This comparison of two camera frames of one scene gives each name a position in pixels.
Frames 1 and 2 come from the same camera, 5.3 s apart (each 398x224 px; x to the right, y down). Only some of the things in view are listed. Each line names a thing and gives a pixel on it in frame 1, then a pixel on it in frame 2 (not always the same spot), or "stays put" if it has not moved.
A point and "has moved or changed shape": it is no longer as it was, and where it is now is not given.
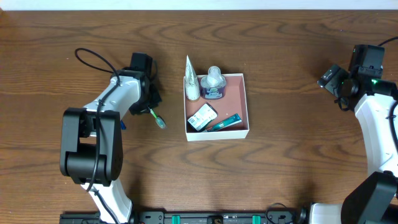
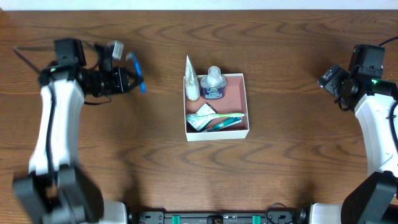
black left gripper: x=149 y=101 → x=125 y=79
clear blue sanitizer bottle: x=212 y=86 stays put
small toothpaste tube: x=236 y=119 stays put
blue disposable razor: x=122 y=126 has moved or changed shape
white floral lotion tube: x=192 y=88 stays put
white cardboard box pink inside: x=235 y=101 stays put
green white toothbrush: x=159 y=120 → x=208 y=116
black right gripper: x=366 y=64 stays put
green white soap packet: x=203 y=117 stays put
